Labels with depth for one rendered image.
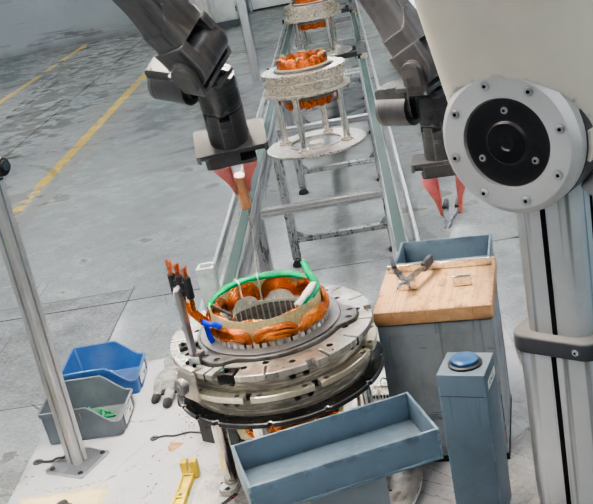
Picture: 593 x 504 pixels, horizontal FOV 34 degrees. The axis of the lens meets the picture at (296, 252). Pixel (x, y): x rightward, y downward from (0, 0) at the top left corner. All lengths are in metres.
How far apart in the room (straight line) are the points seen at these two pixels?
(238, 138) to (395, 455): 0.48
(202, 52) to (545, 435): 0.64
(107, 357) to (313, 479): 1.11
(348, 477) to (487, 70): 0.52
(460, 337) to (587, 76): 0.67
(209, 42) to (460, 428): 0.66
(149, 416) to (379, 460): 0.88
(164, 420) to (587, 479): 0.99
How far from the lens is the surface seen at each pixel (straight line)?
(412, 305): 1.58
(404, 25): 1.51
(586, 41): 1.00
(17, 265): 1.77
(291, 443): 1.31
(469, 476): 1.51
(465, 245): 1.83
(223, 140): 1.35
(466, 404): 1.44
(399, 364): 1.61
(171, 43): 1.24
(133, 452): 1.93
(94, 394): 2.11
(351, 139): 3.72
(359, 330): 1.45
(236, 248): 2.91
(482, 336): 1.57
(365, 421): 1.32
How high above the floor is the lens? 1.71
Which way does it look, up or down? 20 degrees down
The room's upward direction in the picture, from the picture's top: 11 degrees counter-clockwise
